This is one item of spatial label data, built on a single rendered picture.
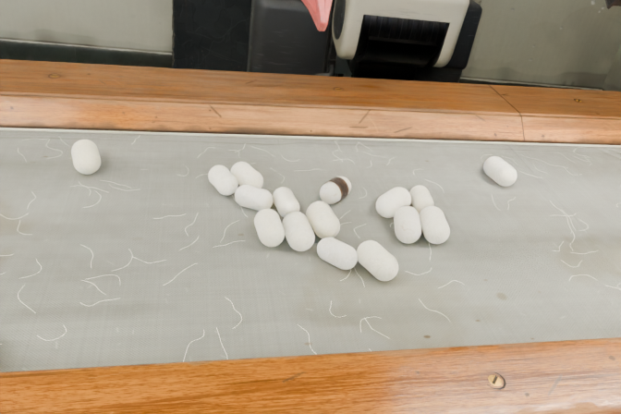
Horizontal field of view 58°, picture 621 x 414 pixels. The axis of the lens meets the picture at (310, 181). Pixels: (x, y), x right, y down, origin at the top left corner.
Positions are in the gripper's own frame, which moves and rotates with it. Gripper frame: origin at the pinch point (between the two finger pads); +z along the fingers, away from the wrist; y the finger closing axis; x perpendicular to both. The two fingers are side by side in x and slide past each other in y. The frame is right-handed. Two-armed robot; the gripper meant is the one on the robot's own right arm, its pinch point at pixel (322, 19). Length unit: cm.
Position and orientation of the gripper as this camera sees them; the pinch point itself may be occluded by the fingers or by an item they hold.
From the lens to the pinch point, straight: 55.2
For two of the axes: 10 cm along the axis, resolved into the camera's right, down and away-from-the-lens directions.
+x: -2.0, 2.9, 9.4
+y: 9.8, 0.1, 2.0
